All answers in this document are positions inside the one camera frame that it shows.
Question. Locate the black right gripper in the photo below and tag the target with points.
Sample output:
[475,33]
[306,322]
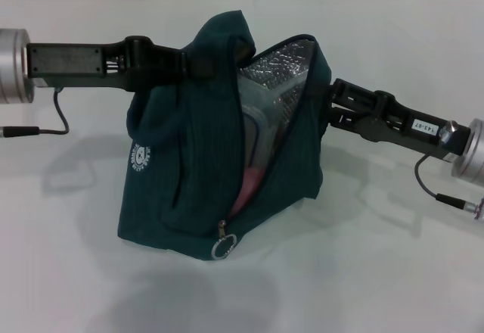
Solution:
[408,128]

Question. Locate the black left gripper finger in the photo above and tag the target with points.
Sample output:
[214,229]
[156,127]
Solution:
[200,66]

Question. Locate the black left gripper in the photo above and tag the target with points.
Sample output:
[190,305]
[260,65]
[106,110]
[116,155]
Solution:
[68,64]

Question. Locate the clear blue-rimmed plastic food container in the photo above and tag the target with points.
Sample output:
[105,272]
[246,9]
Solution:
[261,98]

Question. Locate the dark teal insulated lunch bag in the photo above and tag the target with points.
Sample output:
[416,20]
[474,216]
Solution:
[181,181]

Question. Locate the pink peach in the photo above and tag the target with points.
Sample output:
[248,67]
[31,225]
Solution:
[247,189]

